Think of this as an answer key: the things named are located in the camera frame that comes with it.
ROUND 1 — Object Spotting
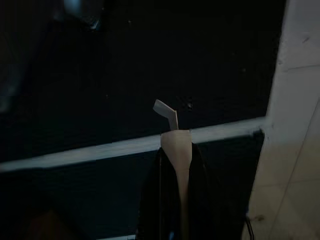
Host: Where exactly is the crushed white carton with straw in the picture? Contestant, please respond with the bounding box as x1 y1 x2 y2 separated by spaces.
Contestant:
152 99 194 240

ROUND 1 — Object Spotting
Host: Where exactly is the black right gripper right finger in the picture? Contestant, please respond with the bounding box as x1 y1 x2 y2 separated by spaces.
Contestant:
187 142 215 240

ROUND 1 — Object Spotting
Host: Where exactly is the black rubbish bin, pale rim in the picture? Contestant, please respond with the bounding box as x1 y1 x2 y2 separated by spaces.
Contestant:
0 0 287 240

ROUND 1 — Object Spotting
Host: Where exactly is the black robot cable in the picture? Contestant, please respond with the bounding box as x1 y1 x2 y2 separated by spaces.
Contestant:
244 214 256 240

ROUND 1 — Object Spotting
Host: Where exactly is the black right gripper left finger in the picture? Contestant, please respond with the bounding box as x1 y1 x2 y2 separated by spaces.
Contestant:
136 146 187 240

